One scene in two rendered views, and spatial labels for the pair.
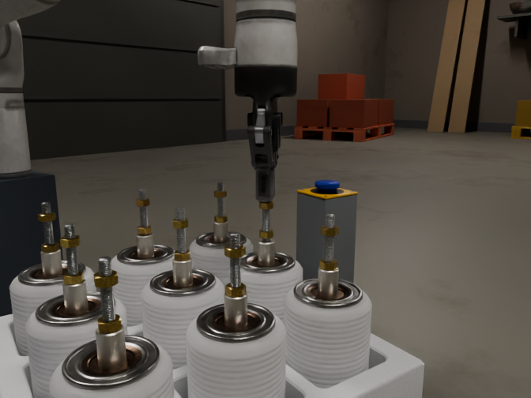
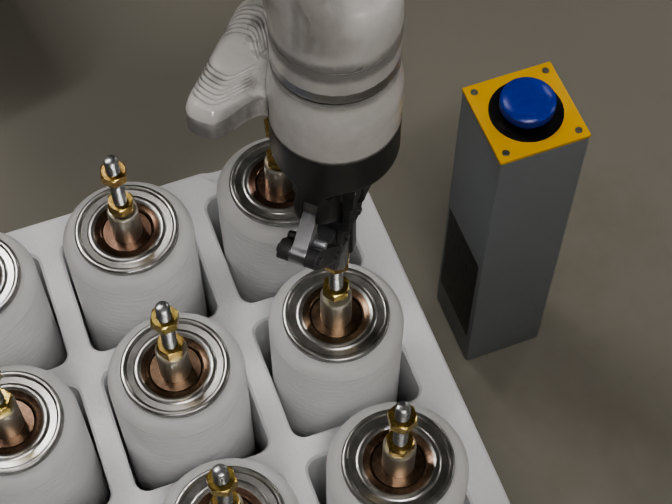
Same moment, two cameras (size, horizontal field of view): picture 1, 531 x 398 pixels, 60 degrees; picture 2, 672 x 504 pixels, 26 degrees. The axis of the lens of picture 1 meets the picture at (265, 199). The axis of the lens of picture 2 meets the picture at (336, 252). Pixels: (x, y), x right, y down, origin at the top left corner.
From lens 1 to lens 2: 71 cm
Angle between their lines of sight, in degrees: 49
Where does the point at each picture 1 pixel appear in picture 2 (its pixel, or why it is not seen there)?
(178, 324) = (160, 446)
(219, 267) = (265, 253)
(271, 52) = (328, 150)
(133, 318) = (109, 327)
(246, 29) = (281, 98)
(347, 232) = (553, 192)
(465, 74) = not seen: outside the picture
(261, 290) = (310, 382)
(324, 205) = (498, 171)
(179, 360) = (167, 469)
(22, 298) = not seen: outside the picture
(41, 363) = not seen: outside the picture
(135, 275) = (105, 292)
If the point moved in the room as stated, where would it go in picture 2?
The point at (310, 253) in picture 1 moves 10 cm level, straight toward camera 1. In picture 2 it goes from (472, 204) to (430, 312)
